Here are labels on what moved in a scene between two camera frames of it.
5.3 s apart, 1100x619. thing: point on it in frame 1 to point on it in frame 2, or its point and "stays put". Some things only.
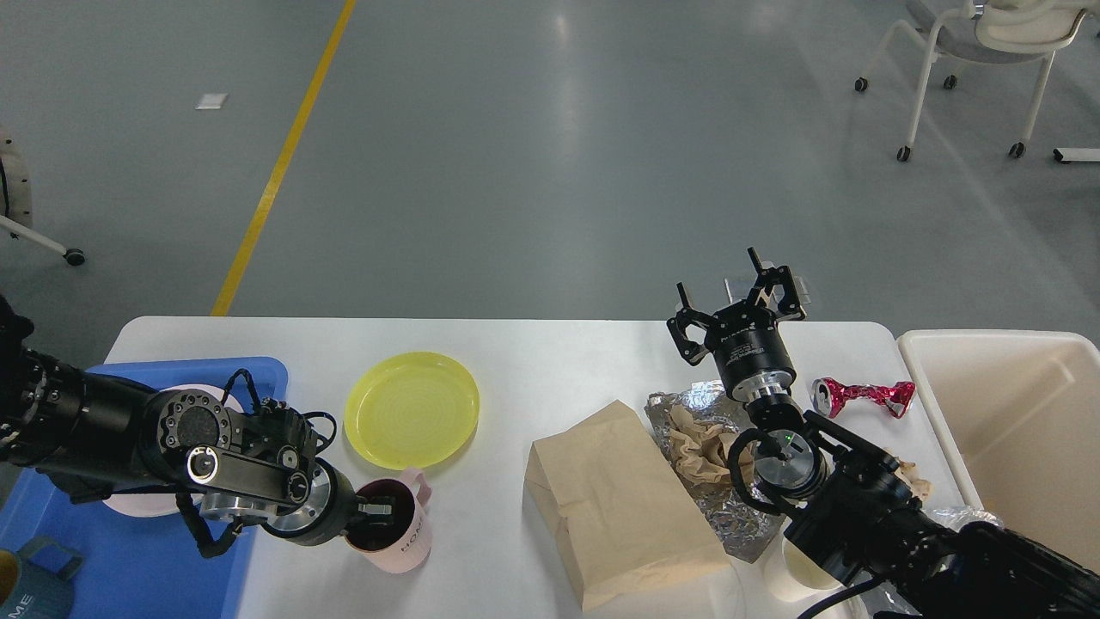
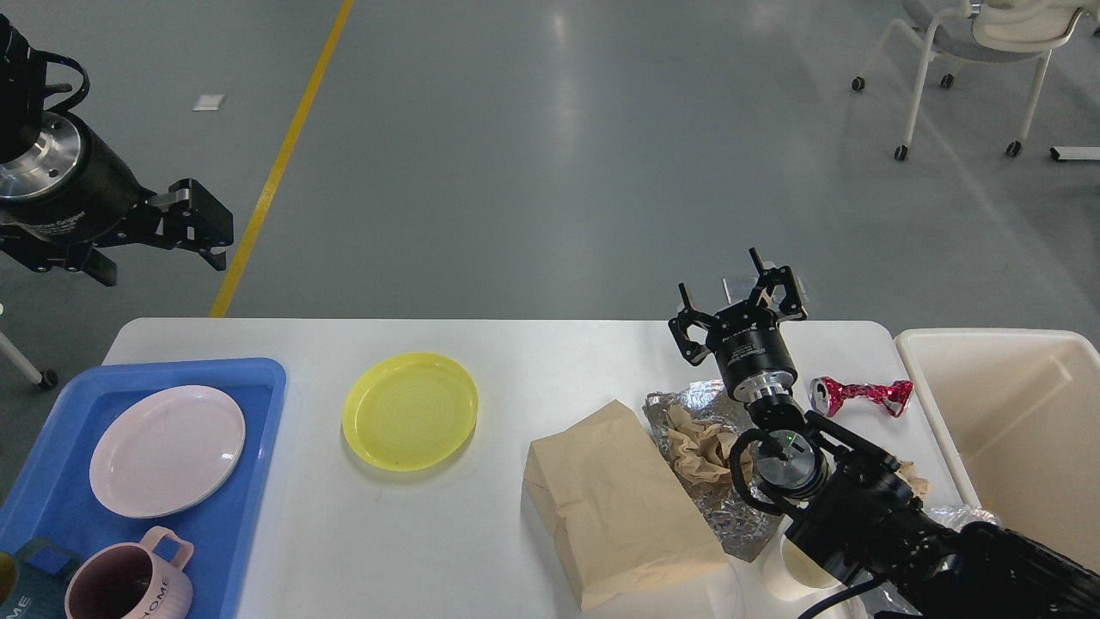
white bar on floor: x=1066 y=155 stays put
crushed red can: x=828 y=395 stays put
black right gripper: x=746 y=338 stays put
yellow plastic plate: x=411 y=410 stays put
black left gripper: x=329 y=511 to x=71 y=189
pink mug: x=394 y=533 to x=130 y=580
